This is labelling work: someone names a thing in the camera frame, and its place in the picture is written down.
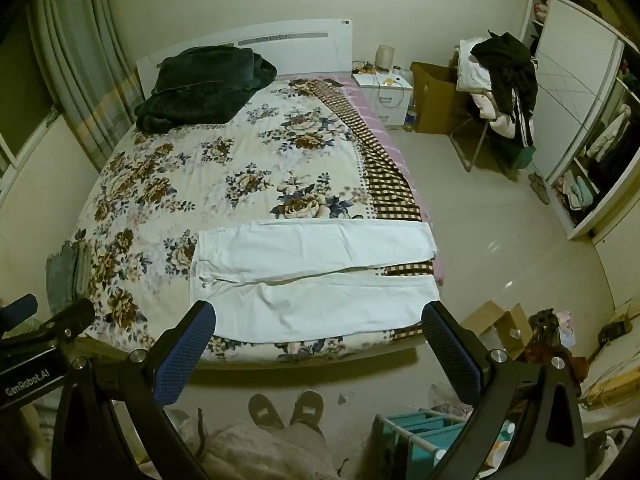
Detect white pants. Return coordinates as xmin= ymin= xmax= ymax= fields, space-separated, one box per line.
xmin=190 ymin=219 xmax=439 ymax=344

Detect open small cardboard box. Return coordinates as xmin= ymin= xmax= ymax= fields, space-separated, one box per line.
xmin=461 ymin=300 xmax=533 ymax=360

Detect grey folded towel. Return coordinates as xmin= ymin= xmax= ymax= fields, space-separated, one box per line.
xmin=46 ymin=240 xmax=91 ymax=315

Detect teal storage rack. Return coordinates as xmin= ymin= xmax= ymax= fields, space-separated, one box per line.
xmin=373 ymin=410 xmax=466 ymax=479

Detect right grey shoe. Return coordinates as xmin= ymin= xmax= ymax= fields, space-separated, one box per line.
xmin=290 ymin=389 xmax=324 ymax=434

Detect grey striped curtain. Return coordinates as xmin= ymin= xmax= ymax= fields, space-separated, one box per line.
xmin=28 ymin=0 xmax=142 ymax=169

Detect floral bed quilt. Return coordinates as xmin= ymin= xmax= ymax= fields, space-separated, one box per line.
xmin=76 ymin=75 xmax=422 ymax=356

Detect brown cardboard box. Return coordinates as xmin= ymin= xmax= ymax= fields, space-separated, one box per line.
xmin=410 ymin=62 xmax=468 ymax=134

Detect white nightstand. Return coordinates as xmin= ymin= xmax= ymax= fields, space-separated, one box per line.
xmin=352 ymin=72 xmax=413 ymax=127

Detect chair with piled clothes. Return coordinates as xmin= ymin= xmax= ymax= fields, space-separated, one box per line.
xmin=454 ymin=32 xmax=538 ymax=170

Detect black jacket on chair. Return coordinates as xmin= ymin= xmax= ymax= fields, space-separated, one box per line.
xmin=471 ymin=32 xmax=538 ymax=119

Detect white wardrobe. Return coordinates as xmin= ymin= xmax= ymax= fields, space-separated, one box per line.
xmin=521 ymin=0 xmax=639 ymax=240

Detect beige table lamp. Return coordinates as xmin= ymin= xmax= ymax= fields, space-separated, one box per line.
xmin=374 ymin=44 xmax=395 ymax=74

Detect white bed headboard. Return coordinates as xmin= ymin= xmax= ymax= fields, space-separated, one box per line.
xmin=137 ymin=18 xmax=352 ymax=96

